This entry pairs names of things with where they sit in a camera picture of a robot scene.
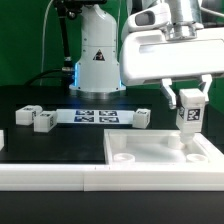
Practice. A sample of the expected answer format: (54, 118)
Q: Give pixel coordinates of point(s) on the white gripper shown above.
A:
(147, 57)

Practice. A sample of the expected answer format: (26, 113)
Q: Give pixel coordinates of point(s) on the white square table top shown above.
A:
(157, 147)

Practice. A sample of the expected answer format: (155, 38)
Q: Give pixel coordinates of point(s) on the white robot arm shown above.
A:
(99, 65)

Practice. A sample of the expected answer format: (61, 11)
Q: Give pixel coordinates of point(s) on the white U-shaped fence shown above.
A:
(187, 176)

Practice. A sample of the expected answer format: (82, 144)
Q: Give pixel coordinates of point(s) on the white marker sheet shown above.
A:
(89, 116)

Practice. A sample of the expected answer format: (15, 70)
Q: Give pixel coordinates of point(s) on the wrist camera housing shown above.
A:
(152, 18)

